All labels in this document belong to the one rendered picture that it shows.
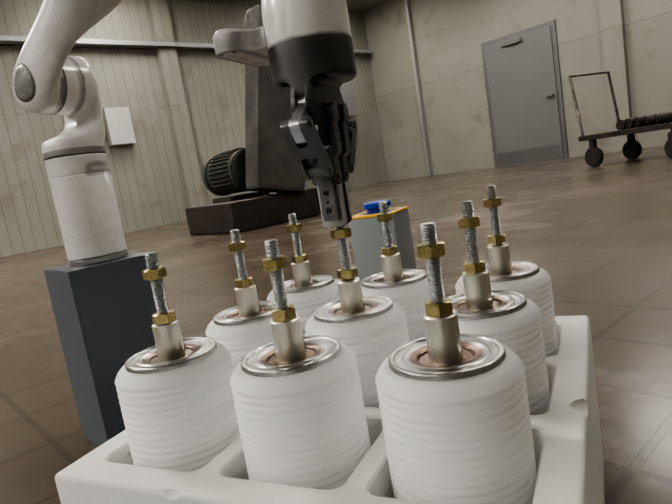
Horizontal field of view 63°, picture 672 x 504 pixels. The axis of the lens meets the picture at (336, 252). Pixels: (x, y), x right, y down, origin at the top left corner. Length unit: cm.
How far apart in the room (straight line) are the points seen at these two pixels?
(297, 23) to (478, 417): 33
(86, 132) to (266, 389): 65
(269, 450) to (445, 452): 12
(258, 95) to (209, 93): 462
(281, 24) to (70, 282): 55
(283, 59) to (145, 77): 866
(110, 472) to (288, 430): 16
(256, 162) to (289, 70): 441
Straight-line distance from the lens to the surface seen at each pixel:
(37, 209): 831
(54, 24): 91
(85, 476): 50
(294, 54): 48
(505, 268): 58
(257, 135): 491
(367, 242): 77
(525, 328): 45
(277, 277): 40
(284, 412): 38
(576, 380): 51
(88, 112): 98
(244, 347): 54
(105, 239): 94
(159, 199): 886
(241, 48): 50
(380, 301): 52
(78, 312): 90
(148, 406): 46
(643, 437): 80
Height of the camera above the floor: 38
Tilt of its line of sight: 8 degrees down
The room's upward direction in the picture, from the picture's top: 9 degrees counter-clockwise
